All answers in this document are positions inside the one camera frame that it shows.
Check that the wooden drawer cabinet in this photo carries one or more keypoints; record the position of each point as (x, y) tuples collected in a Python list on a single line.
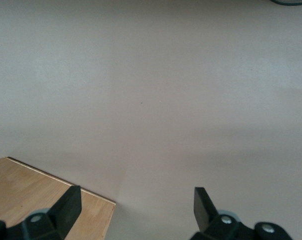
[(28, 192)]

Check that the dark round object edge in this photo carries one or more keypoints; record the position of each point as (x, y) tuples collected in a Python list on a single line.
[(288, 2)]

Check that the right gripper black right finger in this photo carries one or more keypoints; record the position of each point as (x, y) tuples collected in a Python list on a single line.
[(203, 212)]

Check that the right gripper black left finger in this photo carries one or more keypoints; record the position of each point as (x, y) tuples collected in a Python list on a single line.
[(63, 212)]

